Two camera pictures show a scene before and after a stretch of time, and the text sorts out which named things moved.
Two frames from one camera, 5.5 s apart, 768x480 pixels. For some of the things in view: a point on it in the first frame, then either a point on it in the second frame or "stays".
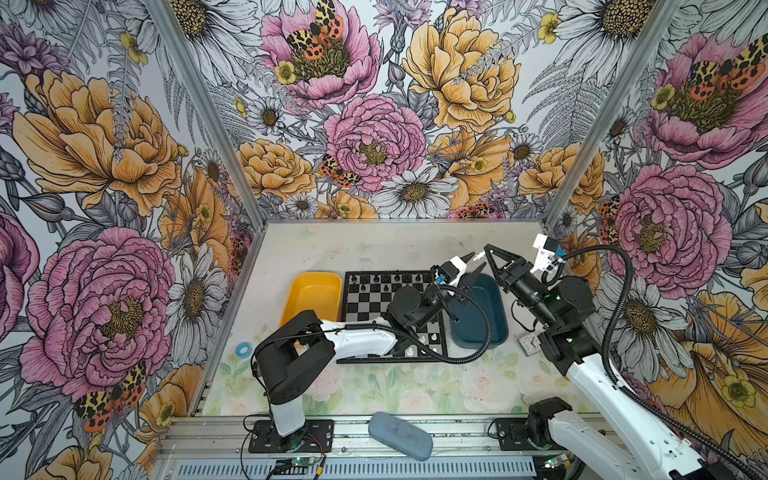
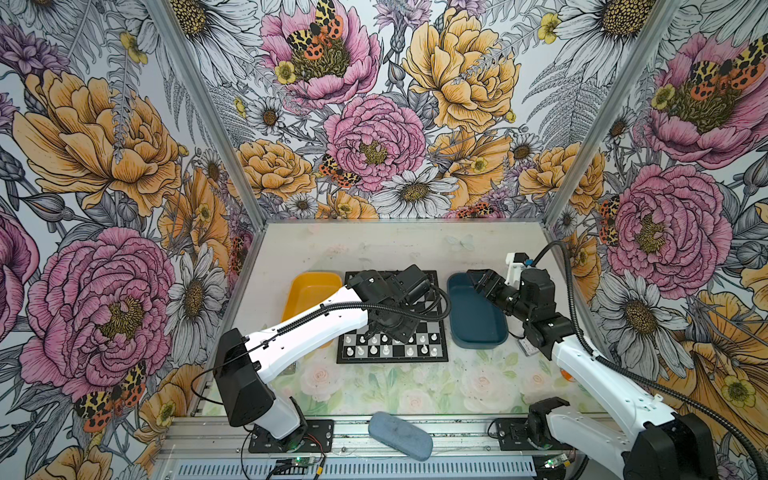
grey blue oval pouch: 402,436 stays
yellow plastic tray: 320,292 stays
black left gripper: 475,273 -> 401,335
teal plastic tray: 471,329 stays
